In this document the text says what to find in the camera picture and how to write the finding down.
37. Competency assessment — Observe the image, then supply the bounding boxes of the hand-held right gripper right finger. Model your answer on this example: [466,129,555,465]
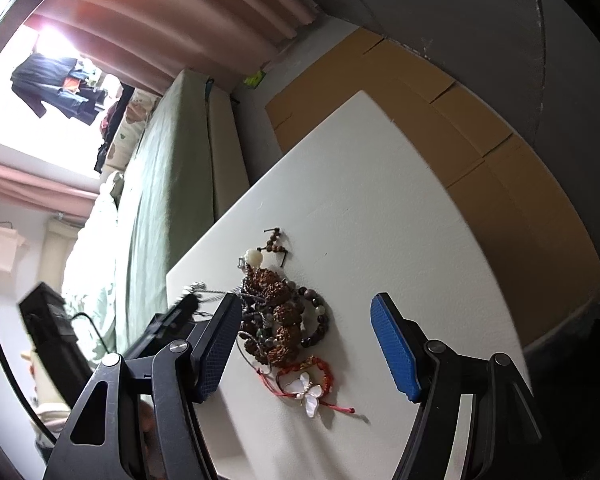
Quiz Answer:
[371,292,563,480]

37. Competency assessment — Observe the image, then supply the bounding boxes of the light green duvet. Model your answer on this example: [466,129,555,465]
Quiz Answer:
[60,194,132,362]

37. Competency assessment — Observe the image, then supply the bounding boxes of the pale pink cloth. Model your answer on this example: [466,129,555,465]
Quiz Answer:
[0,220,29,274]

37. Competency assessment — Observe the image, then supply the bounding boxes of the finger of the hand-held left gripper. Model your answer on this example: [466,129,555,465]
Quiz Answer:
[125,294,203,361]

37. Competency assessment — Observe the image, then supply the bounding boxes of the red and dark clothes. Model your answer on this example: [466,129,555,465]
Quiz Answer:
[94,87,134,174]

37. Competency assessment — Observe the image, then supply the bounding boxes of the hanging dark clothes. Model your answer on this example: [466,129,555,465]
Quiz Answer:
[10,52,107,127]

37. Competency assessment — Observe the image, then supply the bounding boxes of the black cable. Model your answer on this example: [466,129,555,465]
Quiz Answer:
[69,311,108,358]

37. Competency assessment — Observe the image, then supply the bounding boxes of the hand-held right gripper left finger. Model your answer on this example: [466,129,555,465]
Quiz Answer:
[42,294,242,480]

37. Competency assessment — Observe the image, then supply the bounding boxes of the green bed sheet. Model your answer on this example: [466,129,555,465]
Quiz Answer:
[114,69,216,357]

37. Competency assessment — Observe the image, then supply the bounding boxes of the silver chain necklace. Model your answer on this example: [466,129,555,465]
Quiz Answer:
[180,280,246,307]

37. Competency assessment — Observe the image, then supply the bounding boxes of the cream tall unit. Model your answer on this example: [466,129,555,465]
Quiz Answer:
[45,216,84,294]

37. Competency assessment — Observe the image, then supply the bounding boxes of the brown cardboard floor sheets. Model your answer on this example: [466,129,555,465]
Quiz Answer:
[265,27,600,349]

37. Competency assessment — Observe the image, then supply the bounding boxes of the large brown seed bracelet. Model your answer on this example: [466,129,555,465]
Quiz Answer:
[240,267,303,366]

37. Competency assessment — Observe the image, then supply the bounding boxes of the wide pink curtain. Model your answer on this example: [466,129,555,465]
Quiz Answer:
[26,0,327,97]

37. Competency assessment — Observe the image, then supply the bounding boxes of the grey-green bead bracelet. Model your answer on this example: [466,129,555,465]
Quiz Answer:
[239,299,277,347]

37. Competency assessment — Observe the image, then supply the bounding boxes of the white mattress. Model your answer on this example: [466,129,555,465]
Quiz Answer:
[206,80,253,224]

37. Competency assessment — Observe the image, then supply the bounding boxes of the red cord butterfly bracelet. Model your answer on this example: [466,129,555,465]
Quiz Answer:
[256,355,357,418]

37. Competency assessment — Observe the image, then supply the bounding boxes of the narrow pink curtain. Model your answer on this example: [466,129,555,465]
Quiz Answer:
[0,157,102,219]

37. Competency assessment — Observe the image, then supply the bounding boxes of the patterned pillow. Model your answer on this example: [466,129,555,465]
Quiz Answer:
[102,87,161,174]

